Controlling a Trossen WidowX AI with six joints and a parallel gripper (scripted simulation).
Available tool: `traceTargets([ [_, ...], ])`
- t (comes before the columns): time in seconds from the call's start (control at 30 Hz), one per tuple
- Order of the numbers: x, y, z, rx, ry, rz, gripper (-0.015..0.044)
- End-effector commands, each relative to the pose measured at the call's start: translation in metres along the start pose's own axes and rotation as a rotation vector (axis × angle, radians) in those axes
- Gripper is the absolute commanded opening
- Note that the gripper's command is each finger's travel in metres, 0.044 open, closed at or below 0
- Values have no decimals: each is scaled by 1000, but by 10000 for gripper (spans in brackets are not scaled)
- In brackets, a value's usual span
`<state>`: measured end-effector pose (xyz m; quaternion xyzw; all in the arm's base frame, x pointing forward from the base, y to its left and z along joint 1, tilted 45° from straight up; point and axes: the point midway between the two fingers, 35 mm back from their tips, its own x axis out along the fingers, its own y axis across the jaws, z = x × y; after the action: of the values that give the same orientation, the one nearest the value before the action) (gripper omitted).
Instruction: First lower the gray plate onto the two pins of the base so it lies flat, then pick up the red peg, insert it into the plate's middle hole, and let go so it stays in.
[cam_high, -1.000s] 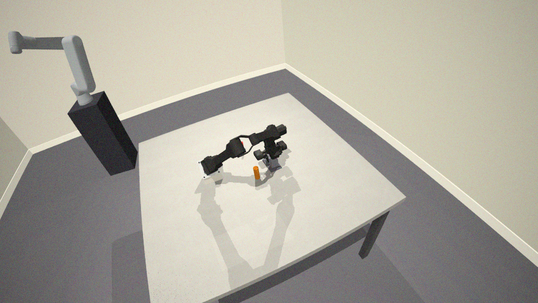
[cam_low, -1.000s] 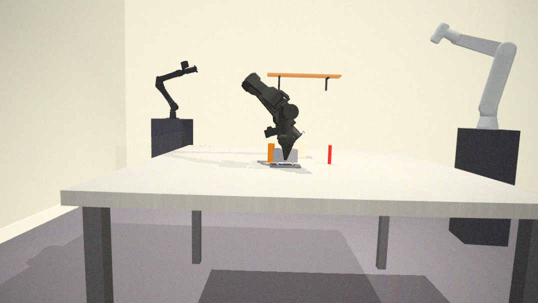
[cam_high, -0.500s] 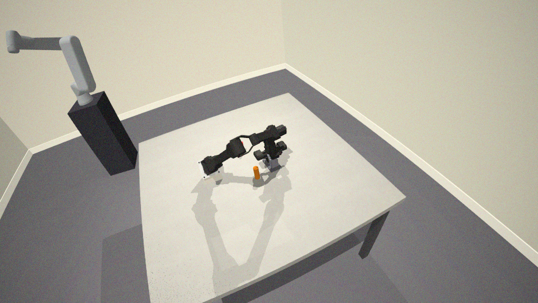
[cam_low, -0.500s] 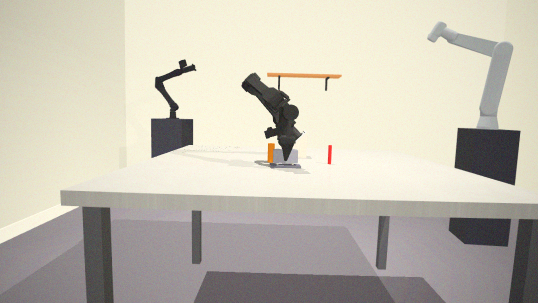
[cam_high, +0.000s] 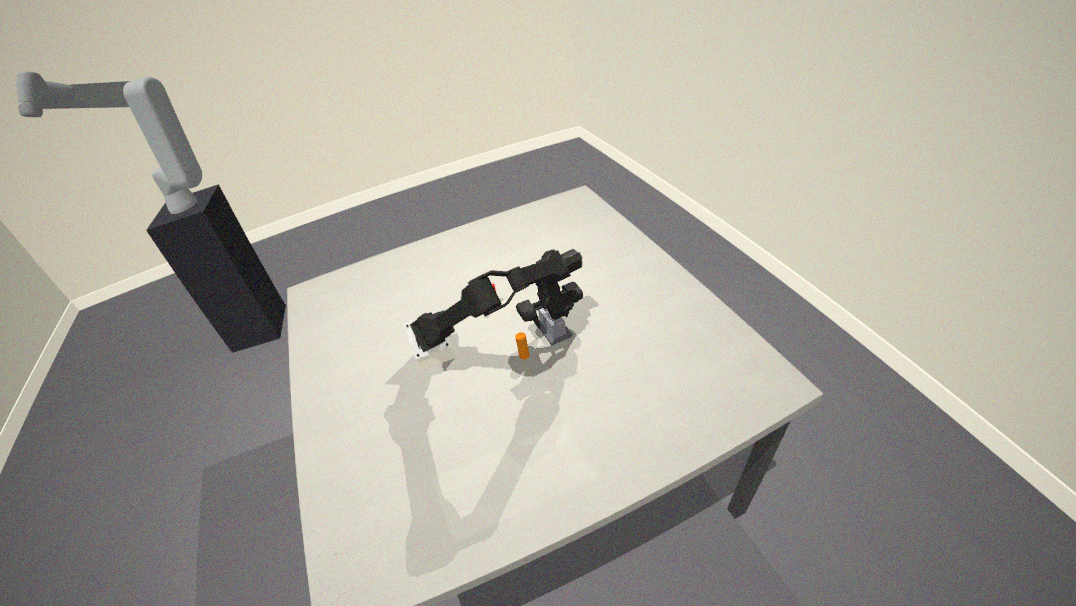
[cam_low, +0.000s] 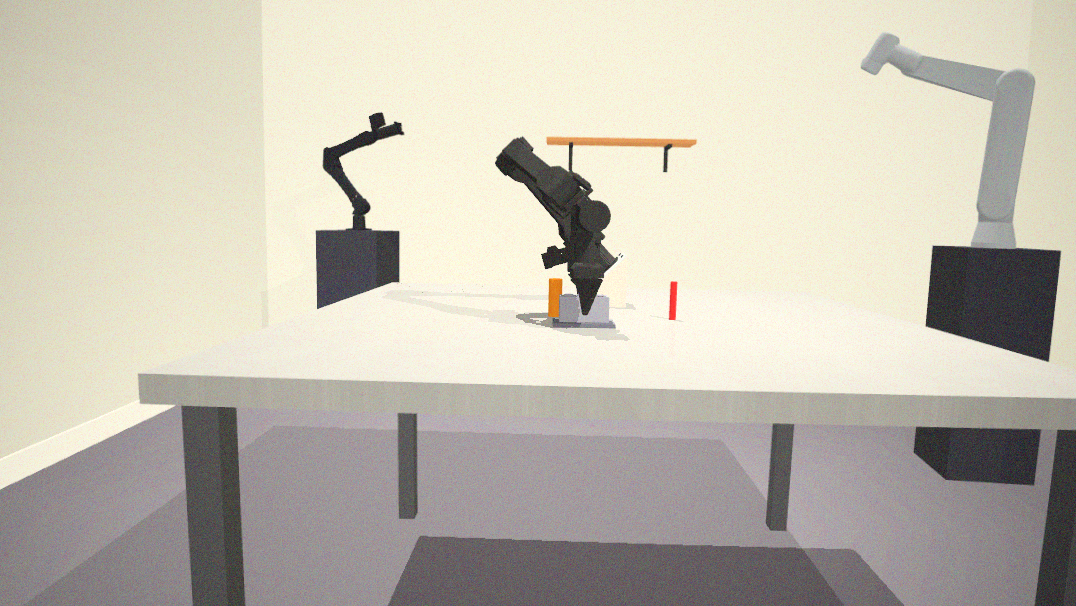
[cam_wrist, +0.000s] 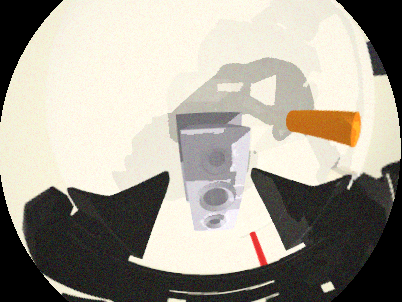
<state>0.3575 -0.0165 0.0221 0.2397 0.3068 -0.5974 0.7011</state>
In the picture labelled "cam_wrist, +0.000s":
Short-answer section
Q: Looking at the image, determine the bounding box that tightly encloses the red peg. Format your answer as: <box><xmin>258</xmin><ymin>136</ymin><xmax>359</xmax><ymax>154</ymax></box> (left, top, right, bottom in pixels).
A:
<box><xmin>249</xmin><ymin>232</ymin><xmax>268</xmax><ymax>267</ymax></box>

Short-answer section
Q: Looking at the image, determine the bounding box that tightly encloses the orange cylinder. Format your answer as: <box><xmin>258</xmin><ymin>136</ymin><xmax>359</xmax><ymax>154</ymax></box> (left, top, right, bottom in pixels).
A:
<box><xmin>286</xmin><ymin>110</ymin><xmax>362</xmax><ymax>147</ymax></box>

